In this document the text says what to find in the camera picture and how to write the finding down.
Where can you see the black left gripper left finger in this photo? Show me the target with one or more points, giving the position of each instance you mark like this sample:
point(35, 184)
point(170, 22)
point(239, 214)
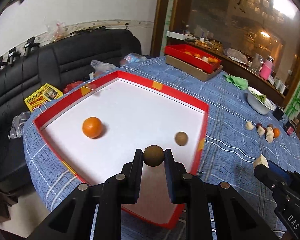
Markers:
point(132, 181)

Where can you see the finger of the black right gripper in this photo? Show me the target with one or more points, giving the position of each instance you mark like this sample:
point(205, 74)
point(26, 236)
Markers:
point(278, 170)
point(269, 179)

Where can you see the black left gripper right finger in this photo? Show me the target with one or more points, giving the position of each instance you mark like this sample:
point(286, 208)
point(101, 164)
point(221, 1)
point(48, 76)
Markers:
point(174, 177)

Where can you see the brown round longan fruit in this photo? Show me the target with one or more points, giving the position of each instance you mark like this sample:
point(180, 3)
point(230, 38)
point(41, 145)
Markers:
point(181, 138)

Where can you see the orange tangerine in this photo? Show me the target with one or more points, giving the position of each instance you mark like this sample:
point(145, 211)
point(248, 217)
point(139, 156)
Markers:
point(276, 132)
point(92, 127)

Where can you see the white fruit piece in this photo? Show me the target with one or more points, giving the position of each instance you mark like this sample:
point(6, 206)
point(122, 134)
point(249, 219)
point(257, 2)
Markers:
point(261, 160)
point(249, 126)
point(269, 134)
point(261, 131)

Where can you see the red box with fruits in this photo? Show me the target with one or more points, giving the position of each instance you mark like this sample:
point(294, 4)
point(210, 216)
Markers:
point(194, 56)

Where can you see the orange tangerine on table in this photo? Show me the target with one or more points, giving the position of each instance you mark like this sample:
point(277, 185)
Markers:
point(276, 132)

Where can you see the blue plaid tablecloth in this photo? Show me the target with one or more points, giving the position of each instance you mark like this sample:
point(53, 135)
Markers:
point(228, 153)

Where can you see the black red labelled jar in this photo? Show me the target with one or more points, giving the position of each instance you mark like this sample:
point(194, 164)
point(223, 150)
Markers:
point(289, 127)

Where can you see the black cup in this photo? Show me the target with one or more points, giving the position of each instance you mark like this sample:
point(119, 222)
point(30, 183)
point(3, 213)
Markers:
point(278, 113)

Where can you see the white bowl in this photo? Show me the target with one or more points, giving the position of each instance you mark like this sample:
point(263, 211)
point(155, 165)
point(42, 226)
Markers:
point(259, 107)

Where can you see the red tray white bottom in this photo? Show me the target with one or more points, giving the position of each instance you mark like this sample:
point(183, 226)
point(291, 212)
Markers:
point(135, 112)

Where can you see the green leaves in bowl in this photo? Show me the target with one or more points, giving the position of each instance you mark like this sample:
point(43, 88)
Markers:
point(260, 97)

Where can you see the green cloth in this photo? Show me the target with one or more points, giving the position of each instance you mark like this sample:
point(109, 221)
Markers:
point(239, 82)

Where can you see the wooden sideboard counter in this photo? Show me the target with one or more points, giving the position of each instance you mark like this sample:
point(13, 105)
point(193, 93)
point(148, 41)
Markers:
point(233, 67)

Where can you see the pink thermos bottle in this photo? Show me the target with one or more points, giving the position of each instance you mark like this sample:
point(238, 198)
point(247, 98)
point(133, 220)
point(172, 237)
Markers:
point(266, 68)

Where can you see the clear plastic bag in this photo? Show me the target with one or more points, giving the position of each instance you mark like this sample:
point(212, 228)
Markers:
point(100, 68)

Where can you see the yellow flyer paper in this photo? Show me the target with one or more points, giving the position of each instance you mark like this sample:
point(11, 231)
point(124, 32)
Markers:
point(44, 94)

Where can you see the black leather sofa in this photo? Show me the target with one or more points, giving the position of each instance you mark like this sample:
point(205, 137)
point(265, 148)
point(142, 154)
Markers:
point(57, 64)

